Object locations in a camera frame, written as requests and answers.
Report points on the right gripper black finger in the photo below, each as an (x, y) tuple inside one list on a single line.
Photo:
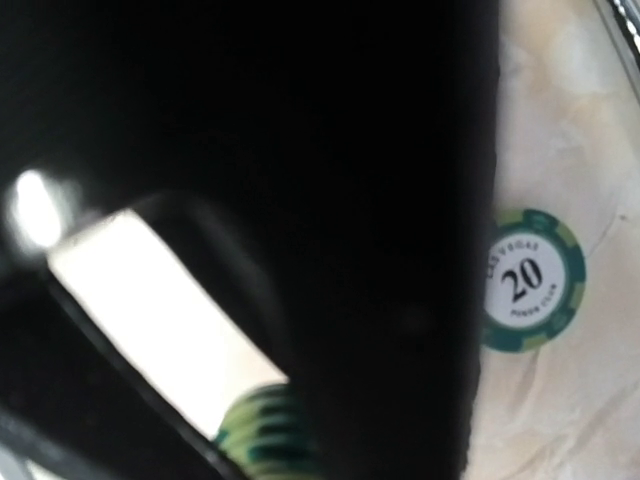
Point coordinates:
[(325, 171)]

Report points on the green chip stack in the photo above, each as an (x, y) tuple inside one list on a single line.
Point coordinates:
[(266, 434)]

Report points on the green white poker chip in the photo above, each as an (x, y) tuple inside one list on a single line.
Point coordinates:
[(535, 283)]

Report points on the front aluminium rail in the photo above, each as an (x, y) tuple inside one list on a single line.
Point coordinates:
[(621, 19)]

